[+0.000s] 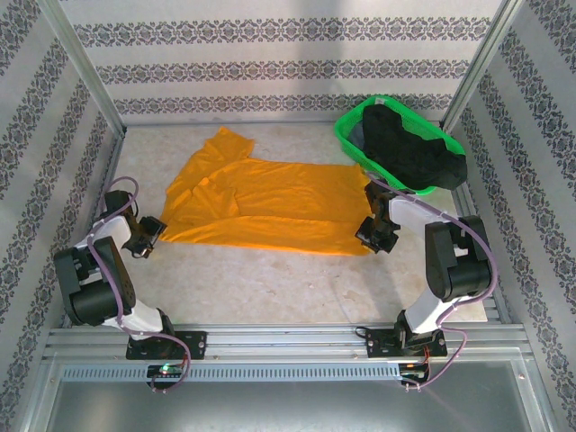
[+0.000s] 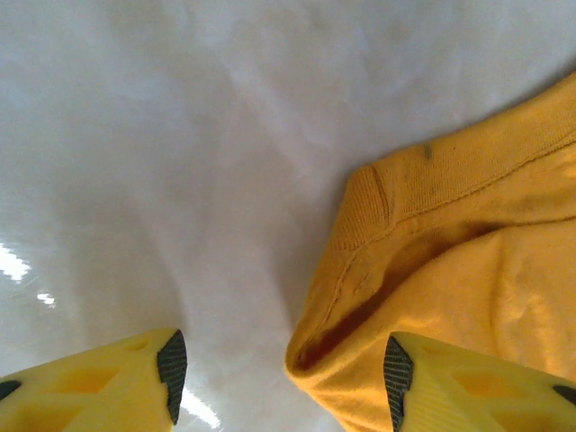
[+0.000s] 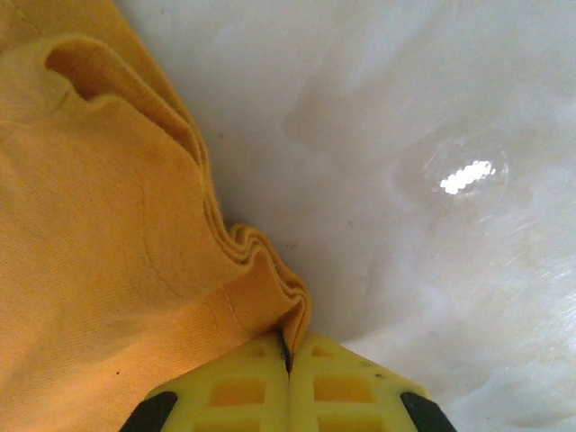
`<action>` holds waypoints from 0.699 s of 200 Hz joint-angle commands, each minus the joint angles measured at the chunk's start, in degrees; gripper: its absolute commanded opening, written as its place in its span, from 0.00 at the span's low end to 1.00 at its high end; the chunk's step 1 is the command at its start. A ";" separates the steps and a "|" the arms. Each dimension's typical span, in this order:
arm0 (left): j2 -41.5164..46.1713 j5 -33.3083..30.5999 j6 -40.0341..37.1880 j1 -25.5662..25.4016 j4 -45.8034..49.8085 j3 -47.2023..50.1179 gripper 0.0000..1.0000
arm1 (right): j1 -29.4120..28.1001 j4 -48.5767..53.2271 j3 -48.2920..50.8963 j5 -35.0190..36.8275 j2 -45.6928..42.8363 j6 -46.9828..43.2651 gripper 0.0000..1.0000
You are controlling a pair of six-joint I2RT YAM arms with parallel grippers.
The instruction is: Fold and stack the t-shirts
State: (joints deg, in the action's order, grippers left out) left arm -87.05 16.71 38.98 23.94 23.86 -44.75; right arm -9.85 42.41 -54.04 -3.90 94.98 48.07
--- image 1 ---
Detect grey garment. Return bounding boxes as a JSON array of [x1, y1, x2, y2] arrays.
[[348, 121, 366, 149]]

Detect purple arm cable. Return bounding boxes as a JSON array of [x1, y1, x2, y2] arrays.
[[366, 177, 500, 392], [87, 176, 193, 395]]

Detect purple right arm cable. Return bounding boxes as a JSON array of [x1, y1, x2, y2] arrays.
[[366, 177, 500, 392]]

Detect aluminium mounting rail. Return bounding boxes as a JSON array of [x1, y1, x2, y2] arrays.
[[42, 321, 535, 361]]

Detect aluminium frame post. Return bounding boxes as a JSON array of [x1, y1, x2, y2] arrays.
[[442, 0, 527, 131], [38, 0, 128, 136]]

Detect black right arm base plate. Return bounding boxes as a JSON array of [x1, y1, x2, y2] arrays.
[[364, 327, 449, 359]]

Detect slotted metal cable strip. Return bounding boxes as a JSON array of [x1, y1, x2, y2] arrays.
[[60, 363, 401, 382]]

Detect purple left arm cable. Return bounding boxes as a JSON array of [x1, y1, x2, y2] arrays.
[[87, 176, 193, 395]]

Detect green plastic basket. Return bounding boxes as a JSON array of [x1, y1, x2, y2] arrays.
[[333, 94, 467, 197]]

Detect orange t-shirt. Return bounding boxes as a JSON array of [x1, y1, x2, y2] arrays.
[[157, 126, 371, 257]]

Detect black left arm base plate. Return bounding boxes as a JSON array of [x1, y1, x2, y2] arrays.
[[125, 330, 208, 361]]

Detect black t-shirt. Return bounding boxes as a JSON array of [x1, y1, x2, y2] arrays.
[[362, 103, 469, 193]]

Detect circuit board with green light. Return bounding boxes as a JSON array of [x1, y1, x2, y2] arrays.
[[147, 364, 185, 379]]

